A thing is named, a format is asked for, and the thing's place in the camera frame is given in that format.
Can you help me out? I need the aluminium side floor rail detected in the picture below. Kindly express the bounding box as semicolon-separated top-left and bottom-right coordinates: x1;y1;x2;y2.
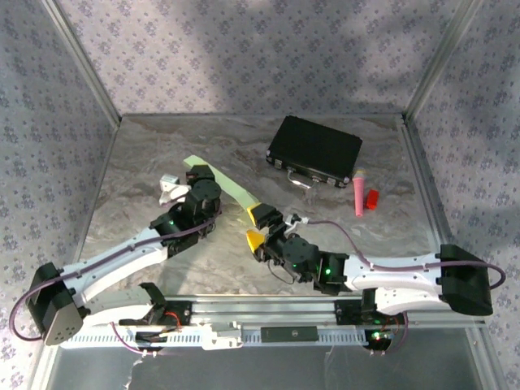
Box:
400;115;488;326

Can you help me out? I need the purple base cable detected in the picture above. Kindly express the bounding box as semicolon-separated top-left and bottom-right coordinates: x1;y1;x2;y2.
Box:
367;312;410;358
110;320;163;358

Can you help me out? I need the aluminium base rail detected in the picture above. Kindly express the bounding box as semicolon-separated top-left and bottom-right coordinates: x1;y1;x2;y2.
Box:
178;298;338;326

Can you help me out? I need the black bar on duct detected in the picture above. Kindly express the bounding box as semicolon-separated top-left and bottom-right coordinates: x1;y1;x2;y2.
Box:
261;326;319;342

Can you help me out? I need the black case with metal trim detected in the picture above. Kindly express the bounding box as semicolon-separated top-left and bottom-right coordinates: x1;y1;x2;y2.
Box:
266;115;364;190

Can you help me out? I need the white slotted cable duct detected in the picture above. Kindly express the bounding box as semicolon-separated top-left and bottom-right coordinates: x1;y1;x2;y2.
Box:
60;323;366;350

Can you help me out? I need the light green paper box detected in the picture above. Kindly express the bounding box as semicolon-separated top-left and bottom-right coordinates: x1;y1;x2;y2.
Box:
182;154;261;215

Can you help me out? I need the aluminium frame post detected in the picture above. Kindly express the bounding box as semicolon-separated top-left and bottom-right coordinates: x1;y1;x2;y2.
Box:
40;0;123;125
404;0;484;121

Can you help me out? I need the red block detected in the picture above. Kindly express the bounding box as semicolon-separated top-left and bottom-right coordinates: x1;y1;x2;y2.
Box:
362;188;381;211

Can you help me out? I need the white plastic bracket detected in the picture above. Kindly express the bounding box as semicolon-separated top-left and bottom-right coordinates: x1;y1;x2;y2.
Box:
201;322;245;351

